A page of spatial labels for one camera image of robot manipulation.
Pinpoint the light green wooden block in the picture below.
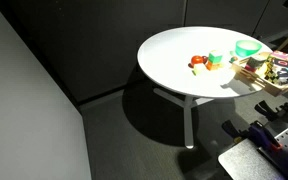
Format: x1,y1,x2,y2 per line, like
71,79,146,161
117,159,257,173
192,63,208,76

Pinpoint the wooden crate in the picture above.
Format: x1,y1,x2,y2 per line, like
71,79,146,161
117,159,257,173
231,51,288,98

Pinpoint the pink block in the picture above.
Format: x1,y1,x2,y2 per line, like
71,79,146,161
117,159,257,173
271,50,288,60

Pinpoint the blue white block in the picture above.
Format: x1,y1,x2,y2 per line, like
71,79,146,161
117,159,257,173
277,68,288,84

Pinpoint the white table base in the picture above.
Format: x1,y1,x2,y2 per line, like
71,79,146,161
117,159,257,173
153,87,215,150

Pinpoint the red toy tomato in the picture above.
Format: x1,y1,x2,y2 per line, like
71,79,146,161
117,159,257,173
190,55,204,67

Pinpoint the green plastic bowl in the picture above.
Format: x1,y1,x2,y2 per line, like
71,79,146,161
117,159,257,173
234,39,263,58

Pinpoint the dark cube with pink edge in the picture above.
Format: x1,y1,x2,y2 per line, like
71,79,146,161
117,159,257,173
245,55,267,72

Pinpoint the purple clamp with orange trigger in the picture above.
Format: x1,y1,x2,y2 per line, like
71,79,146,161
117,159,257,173
221,119,282,152

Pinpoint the grey metal plate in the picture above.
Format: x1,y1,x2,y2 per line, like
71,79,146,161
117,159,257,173
217,138,287,180

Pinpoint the yellow black checkered toy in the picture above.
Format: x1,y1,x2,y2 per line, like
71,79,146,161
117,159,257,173
263,56,281,84

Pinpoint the wooden furniture leg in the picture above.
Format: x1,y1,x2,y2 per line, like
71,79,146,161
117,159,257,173
277,35,288,52

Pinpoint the purple clamp with black handles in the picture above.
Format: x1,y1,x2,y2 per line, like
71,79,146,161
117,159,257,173
254,100,288,125

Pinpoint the black block with red ring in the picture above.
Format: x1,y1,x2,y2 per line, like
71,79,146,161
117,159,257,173
273,58,288,70

